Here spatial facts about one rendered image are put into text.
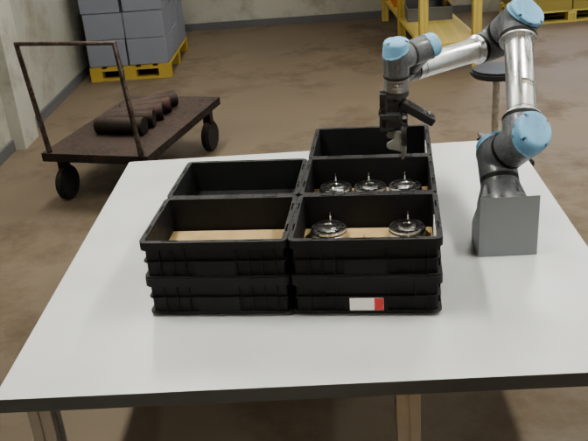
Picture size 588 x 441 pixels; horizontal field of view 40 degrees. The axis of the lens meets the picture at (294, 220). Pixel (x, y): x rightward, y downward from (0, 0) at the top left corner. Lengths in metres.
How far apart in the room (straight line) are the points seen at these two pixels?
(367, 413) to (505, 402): 0.49
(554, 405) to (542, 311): 0.88
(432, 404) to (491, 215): 0.87
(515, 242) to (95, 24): 5.73
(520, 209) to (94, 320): 1.25
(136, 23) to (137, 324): 5.51
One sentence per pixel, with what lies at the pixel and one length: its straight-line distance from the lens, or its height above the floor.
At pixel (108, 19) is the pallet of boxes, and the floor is 0.56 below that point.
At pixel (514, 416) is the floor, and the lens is 2.98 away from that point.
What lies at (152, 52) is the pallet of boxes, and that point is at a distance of 7.59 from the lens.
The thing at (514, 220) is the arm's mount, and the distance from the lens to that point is 2.43.
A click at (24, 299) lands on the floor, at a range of 4.03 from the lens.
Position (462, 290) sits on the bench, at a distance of 2.29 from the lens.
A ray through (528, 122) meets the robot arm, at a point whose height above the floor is 1.10.
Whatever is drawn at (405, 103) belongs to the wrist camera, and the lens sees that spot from 2.38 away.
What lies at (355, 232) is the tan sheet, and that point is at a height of 0.83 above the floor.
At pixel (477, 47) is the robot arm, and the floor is 1.23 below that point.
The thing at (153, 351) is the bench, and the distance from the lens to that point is 2.13.
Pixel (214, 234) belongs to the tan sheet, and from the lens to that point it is 2.38.
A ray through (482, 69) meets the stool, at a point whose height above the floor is 0.57.
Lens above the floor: 1.85
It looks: 25 degrees down
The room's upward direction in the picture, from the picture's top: 5 degrees counter-clockwise
